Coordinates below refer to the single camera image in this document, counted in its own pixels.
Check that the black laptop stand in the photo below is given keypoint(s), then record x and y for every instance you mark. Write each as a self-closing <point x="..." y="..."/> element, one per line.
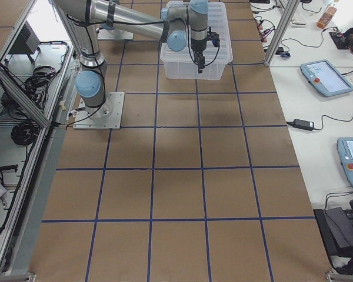
<point x="336" y="230"/>

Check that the aluminium frame post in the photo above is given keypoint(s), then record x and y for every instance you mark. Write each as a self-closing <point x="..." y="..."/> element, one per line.
<point x="281" y="28"/>

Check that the clear plastic storage box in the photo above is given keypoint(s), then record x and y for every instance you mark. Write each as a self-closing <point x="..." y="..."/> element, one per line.
<point x="187" y="70"/>

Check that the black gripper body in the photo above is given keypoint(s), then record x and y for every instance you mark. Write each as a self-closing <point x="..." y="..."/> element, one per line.
<point x="198" y="46"/>

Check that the clear plastic box lid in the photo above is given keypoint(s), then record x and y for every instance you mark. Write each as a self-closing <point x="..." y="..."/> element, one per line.
<point x="218" y="22"/>

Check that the orange snack bag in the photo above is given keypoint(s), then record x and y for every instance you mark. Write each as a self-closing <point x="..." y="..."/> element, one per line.
<point x="326" y="17"/>

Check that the grey control box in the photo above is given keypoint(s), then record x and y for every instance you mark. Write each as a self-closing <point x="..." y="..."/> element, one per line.
<point x="26" y="43"/>

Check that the far blue teach pendant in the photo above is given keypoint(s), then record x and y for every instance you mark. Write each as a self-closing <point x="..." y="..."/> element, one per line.
<point x="325" y="78"/>

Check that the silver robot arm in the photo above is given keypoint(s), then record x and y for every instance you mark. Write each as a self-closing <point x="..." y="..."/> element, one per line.
<point x="179" y="27"/>

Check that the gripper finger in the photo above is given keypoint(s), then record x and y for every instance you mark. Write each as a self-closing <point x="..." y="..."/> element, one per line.
<point x="202" y="61"/>
<point x="199" y="61"/>

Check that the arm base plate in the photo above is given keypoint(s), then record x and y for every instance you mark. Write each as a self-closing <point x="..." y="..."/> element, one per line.
<point x="114" y="35"/>
<point x="108" y="117"/>

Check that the black power adapter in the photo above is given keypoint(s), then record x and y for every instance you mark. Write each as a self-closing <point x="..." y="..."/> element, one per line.
<point x="302" y="124"/>

